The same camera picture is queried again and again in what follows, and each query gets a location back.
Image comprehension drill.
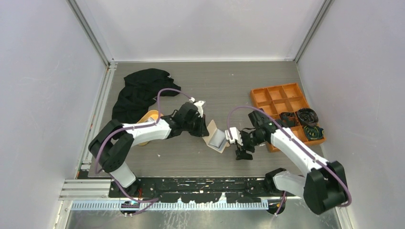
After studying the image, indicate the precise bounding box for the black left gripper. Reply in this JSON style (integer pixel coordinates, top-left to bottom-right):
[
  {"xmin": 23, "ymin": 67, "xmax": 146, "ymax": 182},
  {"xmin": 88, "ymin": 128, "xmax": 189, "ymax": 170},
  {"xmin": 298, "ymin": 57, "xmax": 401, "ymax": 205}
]
[{"xmin": 182, "ymin": 113, "xmax": 209, "ymax": 136}]

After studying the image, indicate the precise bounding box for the yellow oval tray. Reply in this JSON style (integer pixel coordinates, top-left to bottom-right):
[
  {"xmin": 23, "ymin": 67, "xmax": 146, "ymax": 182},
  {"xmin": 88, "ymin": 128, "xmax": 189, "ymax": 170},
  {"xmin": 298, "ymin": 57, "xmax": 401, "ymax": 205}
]
[{"xmin": 138, "ymin": 110, "xmax": 165, "ymax": 146}]

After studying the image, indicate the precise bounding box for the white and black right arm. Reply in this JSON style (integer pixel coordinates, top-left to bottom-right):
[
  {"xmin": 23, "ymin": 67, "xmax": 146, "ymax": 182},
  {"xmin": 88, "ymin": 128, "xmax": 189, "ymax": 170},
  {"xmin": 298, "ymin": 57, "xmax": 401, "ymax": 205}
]
[{"xmin": 225, "ymin": 108, "xmax": 352, "ymax": 215}]

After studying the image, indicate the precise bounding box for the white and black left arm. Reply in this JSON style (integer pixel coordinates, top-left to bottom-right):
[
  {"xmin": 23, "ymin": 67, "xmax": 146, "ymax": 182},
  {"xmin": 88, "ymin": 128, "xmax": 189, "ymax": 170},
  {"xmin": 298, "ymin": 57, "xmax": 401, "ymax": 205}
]
[{"xmin": 88, "ymin": 101, "xmax": 209, "ymax": 197}]

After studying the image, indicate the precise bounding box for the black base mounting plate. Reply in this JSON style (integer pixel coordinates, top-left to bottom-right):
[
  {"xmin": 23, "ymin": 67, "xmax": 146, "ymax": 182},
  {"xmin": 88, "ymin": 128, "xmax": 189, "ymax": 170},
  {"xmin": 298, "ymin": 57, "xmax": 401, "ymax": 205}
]
[{"xmin": 127, "ymin": 177, "xmax": 282, "ymax": 204}]

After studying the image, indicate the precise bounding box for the dark patterned rolled tie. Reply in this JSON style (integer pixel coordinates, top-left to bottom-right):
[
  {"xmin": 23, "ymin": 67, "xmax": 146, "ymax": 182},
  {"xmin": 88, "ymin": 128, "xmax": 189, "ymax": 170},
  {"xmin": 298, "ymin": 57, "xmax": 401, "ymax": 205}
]
[{"xmin": 279, "ymin": 112, "xmax": 298, "ymax": 127}]

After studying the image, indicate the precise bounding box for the black cloth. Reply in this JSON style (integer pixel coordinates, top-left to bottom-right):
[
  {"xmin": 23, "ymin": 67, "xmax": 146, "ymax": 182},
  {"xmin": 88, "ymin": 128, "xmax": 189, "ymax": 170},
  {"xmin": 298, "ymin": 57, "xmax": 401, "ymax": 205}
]
[{"xmin": 111, "ymin": 68, "xmax": 181, "ymax": 124}]

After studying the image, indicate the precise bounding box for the green patterned rolled tie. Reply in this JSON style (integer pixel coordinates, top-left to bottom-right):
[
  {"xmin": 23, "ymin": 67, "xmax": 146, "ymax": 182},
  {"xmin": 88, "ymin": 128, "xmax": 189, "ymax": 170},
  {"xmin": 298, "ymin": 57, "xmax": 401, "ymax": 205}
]
[{"xmin": 303, "ymin": 125, "xmax": 324, "ymax": 141}]

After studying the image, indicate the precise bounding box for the orange compartment tray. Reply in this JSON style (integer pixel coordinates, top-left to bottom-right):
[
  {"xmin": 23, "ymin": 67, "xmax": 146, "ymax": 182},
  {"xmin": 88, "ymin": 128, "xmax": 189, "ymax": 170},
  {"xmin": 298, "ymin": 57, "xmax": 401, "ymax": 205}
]
[{"xmin": 250, "ymin": 83, "xmax": 326, "ymax": 146}]

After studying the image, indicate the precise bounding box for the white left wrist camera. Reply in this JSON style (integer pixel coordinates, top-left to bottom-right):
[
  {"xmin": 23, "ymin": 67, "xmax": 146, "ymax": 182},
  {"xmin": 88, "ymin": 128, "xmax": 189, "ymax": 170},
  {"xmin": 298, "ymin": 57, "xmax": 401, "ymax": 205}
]
[{"xmin": 189, "ymin": 97, "xmax": 206, "ymax": 117}]

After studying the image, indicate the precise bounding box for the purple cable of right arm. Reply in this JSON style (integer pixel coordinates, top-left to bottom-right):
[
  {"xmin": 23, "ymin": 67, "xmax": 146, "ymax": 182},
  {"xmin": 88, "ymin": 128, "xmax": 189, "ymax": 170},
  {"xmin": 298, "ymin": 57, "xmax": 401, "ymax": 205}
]
[{"xmin": 226, "ymin": 105, "xmax": 352, "ymax": 216}]

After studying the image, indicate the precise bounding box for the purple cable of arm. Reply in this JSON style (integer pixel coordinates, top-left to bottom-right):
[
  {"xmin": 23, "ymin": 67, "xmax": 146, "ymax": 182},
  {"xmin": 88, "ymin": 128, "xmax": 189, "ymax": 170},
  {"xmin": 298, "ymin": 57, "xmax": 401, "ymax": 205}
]
[
  {"xmin": 94, "ymin": 88, "xmax": 194, "ymax": 217},
  {"xmin": 226, "ymin": 105, "xmax": 352, "ymax": 216}
]

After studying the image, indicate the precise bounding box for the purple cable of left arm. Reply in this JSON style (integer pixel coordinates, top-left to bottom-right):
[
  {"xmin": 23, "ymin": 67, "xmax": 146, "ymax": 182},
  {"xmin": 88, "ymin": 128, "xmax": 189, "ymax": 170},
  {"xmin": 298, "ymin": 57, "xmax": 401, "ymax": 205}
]
[{"xmin": 94, "ymin": 88, "xmax": 194, "ymax": 217}]

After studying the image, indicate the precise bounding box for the aluminium front rail frame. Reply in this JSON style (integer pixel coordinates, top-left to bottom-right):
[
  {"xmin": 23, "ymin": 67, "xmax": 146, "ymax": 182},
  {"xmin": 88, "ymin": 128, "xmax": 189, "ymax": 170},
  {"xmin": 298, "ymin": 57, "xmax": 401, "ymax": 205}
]
[{"xmin": 59, "ymin": 177, "xmax": 282, "ymax": 214}]

